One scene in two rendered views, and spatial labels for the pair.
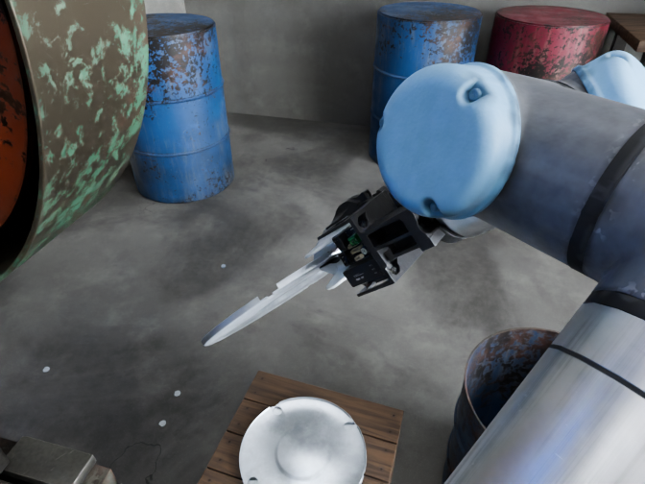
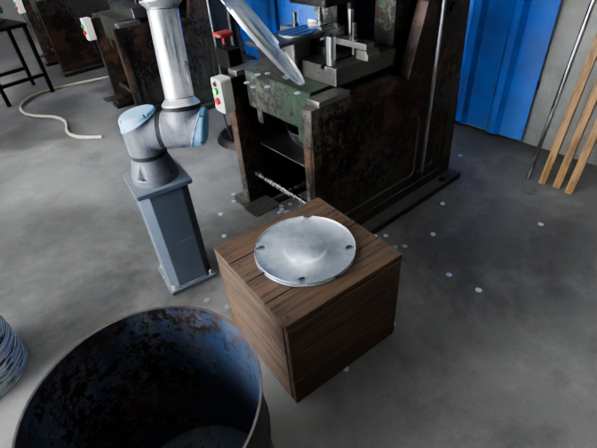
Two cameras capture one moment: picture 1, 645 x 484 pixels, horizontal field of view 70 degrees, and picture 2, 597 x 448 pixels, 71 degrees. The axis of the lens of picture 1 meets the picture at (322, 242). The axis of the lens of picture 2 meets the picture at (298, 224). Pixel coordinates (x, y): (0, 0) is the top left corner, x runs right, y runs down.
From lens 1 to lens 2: 1.33 m
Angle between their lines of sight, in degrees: 92
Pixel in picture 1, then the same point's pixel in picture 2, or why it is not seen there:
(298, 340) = (523, 420)
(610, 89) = not seen: outside the picture
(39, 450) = (335, 92)
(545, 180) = not seen: outside the picture
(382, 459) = (262, 288)
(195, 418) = (443, 294)
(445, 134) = not seen: outside the picture
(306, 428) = (320, 254)
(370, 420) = (297, 300)
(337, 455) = (286, 262)
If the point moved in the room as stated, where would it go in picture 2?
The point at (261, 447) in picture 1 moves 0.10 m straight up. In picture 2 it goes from (327, 230) to (326, 204)
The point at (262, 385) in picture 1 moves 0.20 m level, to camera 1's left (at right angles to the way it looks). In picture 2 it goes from (383, 251) to (412, 214)
